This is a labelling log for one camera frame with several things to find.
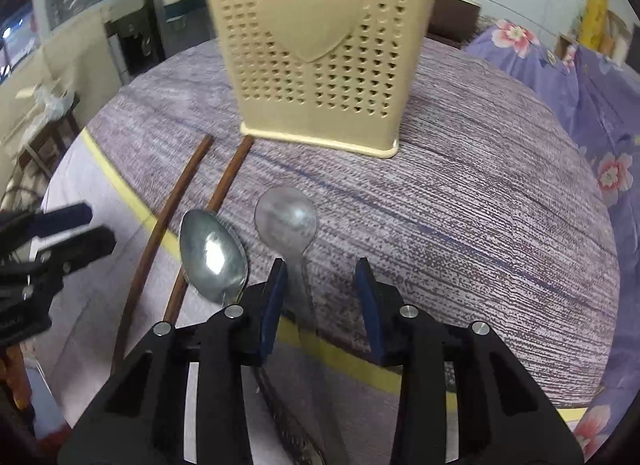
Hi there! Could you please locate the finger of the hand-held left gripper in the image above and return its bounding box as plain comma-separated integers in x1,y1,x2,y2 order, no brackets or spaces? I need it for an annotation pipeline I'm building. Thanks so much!
0,202,94,246
30,226,117,276

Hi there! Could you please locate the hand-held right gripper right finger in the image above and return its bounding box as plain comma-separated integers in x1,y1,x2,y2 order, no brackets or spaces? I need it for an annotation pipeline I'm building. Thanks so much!
353,257,583,465

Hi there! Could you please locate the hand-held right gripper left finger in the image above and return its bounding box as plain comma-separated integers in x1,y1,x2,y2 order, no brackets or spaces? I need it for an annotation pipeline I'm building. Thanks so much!
57,260,290,465

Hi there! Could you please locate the metal spoon with oval bowl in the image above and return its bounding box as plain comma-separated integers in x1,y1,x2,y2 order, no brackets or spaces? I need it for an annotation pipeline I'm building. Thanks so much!
179,209,326,465

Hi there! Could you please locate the metal spoon with round bowl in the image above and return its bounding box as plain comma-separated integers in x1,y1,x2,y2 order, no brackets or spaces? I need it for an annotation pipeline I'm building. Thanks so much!
254,186,323,341

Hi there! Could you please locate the brown wooden chopstick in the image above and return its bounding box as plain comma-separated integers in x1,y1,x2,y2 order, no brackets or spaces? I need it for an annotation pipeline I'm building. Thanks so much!
111,135,215,376
164,135,256,323

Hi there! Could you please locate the cream plastic utensil holder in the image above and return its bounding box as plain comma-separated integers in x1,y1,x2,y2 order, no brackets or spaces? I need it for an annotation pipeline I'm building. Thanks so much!
199,0,448,160

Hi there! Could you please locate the person's left hand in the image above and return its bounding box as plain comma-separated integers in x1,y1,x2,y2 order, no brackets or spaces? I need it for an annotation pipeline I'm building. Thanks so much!
0,342,32,413

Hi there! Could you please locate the small dark wooden bench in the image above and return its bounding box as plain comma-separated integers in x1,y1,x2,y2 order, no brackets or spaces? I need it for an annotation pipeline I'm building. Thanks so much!
19,100,83,180

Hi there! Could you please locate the clear plastic bag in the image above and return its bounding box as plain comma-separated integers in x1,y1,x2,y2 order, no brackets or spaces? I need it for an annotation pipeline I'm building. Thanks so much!
30,85,77,120

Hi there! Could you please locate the grey water dispenser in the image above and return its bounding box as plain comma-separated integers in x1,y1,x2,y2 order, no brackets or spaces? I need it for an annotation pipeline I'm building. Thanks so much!
103,0,221,80

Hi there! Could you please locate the dark wooden cabinet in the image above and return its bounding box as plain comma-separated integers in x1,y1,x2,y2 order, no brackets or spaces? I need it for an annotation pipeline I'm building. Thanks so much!
425,30,467,50

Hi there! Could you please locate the purple floral cloth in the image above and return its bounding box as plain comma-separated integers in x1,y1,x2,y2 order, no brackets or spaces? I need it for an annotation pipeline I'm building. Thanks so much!
465,19,640,461

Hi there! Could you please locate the light wooden box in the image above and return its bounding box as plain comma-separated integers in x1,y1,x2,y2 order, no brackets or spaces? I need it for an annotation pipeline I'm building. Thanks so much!
555,10,632,66

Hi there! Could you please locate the short yellow wrapped stack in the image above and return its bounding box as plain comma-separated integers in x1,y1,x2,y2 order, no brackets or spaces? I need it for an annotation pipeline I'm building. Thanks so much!
582,0,611,53

